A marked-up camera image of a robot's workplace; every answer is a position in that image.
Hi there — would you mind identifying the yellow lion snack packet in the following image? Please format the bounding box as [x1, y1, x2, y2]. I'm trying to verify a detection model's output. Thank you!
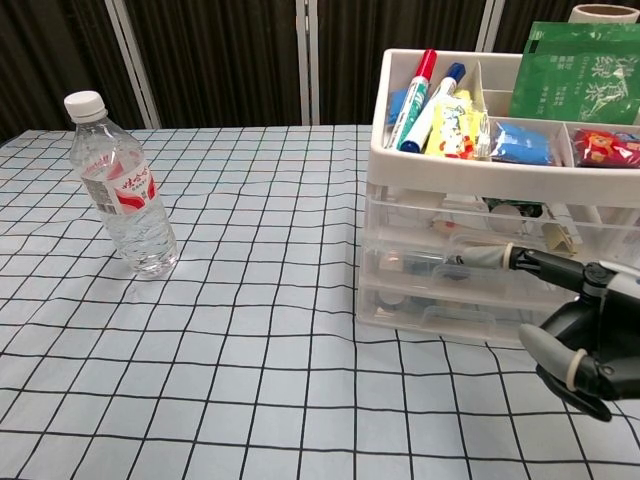
[424, 89, 489, 160]

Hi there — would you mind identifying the white black checkered tablecloth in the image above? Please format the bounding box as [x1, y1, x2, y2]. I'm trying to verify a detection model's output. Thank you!
[0, 124, 640, 480]

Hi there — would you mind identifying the clear plastic storage box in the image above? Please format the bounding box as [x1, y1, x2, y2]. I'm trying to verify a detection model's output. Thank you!
[355, 284, 571, 346]

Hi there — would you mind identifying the white plastic drawer organizer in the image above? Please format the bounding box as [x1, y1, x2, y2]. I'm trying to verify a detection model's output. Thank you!
[354, 47, 640, 346]

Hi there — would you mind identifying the blue item in clear wrap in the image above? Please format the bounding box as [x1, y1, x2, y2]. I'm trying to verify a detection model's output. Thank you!
[489, 122, 564, 166]

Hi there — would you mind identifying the dark folding screen partition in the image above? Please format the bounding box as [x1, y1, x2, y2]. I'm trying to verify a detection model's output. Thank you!
[0, 0, 640, 144]

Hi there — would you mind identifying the blue eraser block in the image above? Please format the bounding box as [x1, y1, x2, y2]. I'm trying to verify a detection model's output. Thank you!
[384, 88, 411, 126]

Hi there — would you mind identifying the blue cap whiteboard marker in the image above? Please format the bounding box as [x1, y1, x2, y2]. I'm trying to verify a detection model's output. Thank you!
[398, 62, 469, 154]

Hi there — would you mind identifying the clear plastic water bottle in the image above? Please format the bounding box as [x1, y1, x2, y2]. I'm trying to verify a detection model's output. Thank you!
[63, 90, 179, 277]

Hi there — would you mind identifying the red cap whiteboard marker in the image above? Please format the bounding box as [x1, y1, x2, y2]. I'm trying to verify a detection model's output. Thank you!
[384, 48, 439, 151]

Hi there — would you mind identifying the green tea packet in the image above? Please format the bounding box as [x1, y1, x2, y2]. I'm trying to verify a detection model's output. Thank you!
[509, 20, 640, 124]

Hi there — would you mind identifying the cardboard tape roll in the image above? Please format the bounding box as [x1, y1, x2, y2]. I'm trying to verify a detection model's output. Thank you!
[572, 3, 634, 24]

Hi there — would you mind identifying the yellow binder clip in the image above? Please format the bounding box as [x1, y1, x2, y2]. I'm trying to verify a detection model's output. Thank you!
[542, 222, 576, 251]

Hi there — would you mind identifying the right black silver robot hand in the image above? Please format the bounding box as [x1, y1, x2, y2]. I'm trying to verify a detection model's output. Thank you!
[452, 242, 640, 421]

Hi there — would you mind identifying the clear plastic tray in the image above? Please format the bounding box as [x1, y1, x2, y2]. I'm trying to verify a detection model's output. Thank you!
[363, 192, 640, 266]

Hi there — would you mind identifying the red snack packet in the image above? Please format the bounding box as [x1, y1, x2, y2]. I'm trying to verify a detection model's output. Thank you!
[569, 127, 640, 169]

